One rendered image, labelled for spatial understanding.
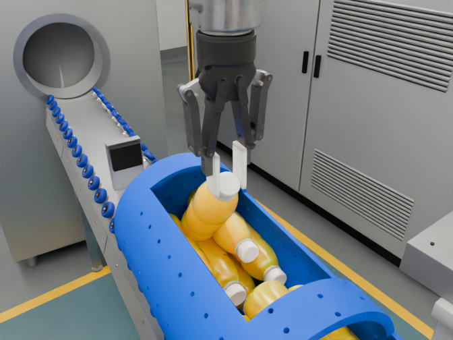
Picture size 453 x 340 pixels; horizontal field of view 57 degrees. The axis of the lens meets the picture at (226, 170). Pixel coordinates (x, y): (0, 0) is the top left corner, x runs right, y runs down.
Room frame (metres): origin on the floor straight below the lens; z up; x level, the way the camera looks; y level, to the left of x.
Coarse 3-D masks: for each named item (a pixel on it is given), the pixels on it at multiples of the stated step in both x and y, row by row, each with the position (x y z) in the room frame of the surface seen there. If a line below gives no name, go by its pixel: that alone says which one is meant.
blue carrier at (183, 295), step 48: (144, 192) 0.63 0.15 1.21; (240, 192) 0.75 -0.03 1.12; (144, 240) 0.54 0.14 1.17; (288, 240) 0.60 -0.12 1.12; (144, 288) 0.50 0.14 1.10; (192, 288) 0.41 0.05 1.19; (288, 288) 0.56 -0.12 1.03; (336, 288) 0.38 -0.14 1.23; (192, 336) 0.36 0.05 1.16; (240, 336) 0.33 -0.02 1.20; (288, 336) 0.31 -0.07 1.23; (384, 336) 0.39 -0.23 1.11
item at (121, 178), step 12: (108, 144) 1.05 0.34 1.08; (120, 144) 1.06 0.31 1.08; (132, 144) 1.06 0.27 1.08; (108, 156) 1.04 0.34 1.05; (120, 156) 1.04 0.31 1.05; (132, 156) 1.06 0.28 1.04; (120, 168) 1.04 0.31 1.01; (132, 168) 1.07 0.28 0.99; (120, 180) 1.05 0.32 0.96; (132, 180) 1.07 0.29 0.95
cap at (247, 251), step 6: (240, 246) 0.57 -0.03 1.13; (246, 246) 0.57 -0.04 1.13; (252, 246) 0.57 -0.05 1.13; (240, 252) 0.56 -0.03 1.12; (246, 252) 0.56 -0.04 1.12; (252, 252) 0.57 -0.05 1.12; (258, 252) 0.58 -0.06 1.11; (240, 258) 0.56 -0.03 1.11; (246, 258) 0.56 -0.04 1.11; (252, 258) 0.57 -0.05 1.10
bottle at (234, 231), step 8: (192, 192) 0.73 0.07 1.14; (232, 216) 0.64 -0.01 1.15; (224, 224) 0.62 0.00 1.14; (232, 224) 0.61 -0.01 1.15; (240, 224) 0.62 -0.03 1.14; (216, 232) 0.61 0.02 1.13; (224, 232) 0.60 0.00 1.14; (232, 232) 0.60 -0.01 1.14; (240, 232) 0.60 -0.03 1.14; (248, 232) 0.61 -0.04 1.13; (216, 240) 0.60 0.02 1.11; (224, 240) 0.59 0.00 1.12; (232, 240) 0.59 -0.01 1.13; (240, 240) 0.59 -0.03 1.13; (248, 240) 0.59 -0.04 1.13; (224, 248) 0.59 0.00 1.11; (232, 248) 0.58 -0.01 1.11
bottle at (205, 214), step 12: (204, 192) 0.53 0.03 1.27; (192, 204) 0.56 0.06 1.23; (204, 204) 0.52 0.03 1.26; (216, 204) 0.52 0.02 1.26; (228, 204) 0.52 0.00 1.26; (192, 216) 0.56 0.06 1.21; (204, 216) 0.53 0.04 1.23; (216, 216) 0.52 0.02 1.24; (228, 216) 0.53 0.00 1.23; (192, 228) 0.57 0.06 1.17; (204, 228) 0.55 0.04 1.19; (216, 228) 0.55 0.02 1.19; (204, 240) 0.59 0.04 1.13
